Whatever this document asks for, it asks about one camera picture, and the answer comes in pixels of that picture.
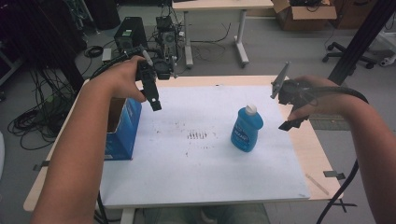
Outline tangle of black floor cables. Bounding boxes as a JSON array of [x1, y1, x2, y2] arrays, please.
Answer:
[[7, 67, 82, 151]]

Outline blue bottle with white cap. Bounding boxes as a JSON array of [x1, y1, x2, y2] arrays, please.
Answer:
[[230, 104, 264, 153]]

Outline brown cardboard box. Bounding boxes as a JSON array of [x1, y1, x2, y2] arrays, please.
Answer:
[[271, 0, 338, 32]]

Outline thin wooden stick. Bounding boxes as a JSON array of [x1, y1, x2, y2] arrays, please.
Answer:
[[304, 173, 331, 197]]

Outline white board mat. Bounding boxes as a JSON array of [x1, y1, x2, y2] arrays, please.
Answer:
[[99, 85, 312, 210]]

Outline black computer tower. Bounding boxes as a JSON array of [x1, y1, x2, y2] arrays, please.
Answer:
[[113, 16, 149, 53]]

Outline black cable under desk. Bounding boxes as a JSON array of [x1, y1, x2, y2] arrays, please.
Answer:
[[189, 22, 233, 63]]

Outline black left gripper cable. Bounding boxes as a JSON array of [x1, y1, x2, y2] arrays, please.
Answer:
[[89, 46, 143, 80]]

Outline black tape strip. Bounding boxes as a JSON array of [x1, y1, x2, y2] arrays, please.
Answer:
[[32, 160, 51, 172], [322, 170, 347, 181]]

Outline black office chair base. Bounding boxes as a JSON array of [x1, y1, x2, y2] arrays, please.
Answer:
[[321, 41, 378, 70]]

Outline black metal stand beam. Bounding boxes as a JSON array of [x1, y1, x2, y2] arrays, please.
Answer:
[[327, 0, 396, 87]]

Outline person's left hand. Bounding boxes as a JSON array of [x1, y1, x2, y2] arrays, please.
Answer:
[[88, 55, 148, 104]]

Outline dark curtain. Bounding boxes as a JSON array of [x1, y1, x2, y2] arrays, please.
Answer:
[[0, 0, 89, 92]]

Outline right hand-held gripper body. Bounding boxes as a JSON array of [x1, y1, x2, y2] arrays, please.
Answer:
[[270, 61, 317, 112]]

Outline person's green trousers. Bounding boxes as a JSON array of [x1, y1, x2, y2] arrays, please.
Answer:
[[142, 203, 273, 224]]

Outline coiled black cable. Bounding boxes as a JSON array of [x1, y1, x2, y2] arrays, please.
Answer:
[[83, 45, 105, 59]]

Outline person's right hand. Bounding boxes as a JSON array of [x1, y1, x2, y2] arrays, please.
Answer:
[[286, 75, 354, 122]]

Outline blue cardboard box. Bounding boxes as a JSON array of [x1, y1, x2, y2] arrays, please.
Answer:
[[104, 97, 143, 161]]

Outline white desk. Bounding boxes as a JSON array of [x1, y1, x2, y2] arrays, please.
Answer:
[[171, 0, 276, 69]]

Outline open computer case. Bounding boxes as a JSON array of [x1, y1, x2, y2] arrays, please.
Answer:
[[155, 15, 180, 61]]

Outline small grey box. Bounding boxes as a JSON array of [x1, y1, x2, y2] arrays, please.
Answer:
[[101, 48, 113, 63]]

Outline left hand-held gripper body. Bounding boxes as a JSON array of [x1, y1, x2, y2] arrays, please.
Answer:
[[134, 46, 179, 82]]

